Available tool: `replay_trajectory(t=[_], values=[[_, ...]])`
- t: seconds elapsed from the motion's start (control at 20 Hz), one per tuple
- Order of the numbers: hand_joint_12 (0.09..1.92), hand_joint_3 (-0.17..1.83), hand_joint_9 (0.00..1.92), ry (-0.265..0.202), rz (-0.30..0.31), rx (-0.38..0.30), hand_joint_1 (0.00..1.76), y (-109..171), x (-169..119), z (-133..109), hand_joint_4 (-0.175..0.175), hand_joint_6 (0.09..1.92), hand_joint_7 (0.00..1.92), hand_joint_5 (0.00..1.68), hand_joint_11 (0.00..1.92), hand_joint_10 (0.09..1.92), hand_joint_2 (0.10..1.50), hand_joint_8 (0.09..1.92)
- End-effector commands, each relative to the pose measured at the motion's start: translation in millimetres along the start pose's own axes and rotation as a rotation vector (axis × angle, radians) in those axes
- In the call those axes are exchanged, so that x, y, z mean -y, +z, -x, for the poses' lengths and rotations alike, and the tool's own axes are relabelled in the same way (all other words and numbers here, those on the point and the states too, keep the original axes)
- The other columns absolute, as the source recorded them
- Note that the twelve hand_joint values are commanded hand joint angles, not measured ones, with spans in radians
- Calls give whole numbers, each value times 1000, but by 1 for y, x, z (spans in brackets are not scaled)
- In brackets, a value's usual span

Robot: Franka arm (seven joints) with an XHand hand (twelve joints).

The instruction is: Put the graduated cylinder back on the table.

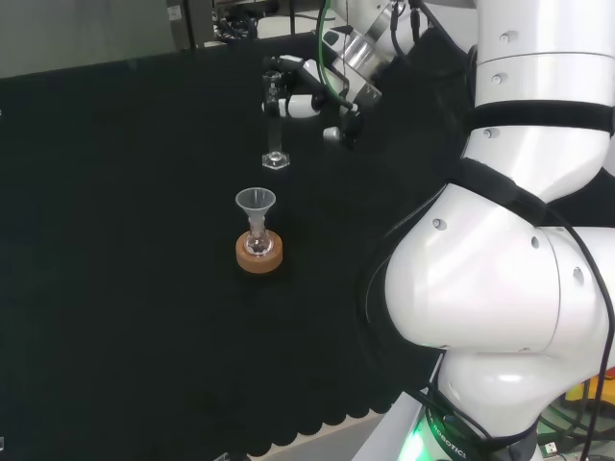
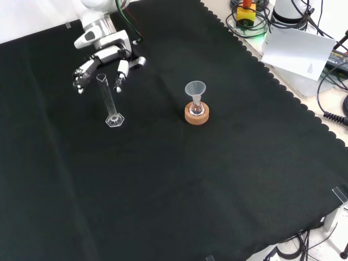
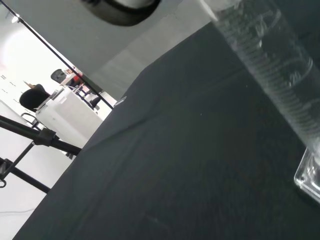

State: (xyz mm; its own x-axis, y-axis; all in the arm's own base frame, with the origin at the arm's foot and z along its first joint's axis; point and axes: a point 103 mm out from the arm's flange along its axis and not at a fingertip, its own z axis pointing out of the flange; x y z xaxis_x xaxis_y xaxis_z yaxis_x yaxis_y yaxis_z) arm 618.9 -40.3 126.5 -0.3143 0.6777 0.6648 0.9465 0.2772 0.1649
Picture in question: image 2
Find orange cable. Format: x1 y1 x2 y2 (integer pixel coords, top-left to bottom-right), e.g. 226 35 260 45
123 5 145 41

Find cork ring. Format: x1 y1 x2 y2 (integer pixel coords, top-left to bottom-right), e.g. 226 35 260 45
184 103 210 126

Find white bench leg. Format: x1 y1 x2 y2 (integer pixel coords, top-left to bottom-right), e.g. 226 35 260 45
322 202 348 232

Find green cable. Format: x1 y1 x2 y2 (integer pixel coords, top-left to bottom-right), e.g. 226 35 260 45
115 0 144 44

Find clear plastic funnel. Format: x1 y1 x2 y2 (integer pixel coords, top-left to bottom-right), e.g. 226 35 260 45
184 80 207 101

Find black cloth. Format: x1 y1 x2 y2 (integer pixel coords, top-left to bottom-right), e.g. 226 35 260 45
0 0 348 261

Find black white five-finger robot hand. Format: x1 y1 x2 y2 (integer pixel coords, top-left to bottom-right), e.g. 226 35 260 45
72 29 147 95

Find black power adapter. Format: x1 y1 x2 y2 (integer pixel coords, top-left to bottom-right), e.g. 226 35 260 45
325 48 348 69

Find yellow stop button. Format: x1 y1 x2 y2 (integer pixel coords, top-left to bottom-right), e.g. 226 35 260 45
235 0 258 28

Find round-bottom glass flask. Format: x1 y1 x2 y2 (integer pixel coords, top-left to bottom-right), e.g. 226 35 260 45
189 94 205 116

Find black tripod leg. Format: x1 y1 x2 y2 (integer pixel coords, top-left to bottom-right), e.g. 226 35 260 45
339 231 348 259

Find grey wrist camera housing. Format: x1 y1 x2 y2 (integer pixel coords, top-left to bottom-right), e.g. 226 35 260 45
73 28 96 50

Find black floor cables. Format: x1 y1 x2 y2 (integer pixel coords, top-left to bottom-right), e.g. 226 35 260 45
260 222 340 261

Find clear graduated cylinder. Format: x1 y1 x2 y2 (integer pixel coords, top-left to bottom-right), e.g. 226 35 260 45
96 73 126 128

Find black coiled cable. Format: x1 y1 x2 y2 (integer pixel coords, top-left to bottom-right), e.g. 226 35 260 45
316 65 348 123

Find pale board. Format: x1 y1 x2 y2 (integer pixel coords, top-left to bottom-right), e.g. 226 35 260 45
260 26 337 82

